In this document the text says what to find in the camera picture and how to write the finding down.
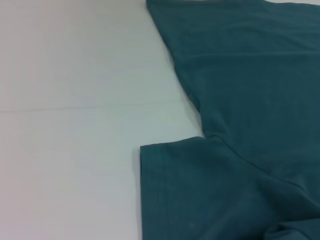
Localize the teal blue shirt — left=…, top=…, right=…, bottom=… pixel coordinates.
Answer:
left=139, top=0, right=320, bottom=240

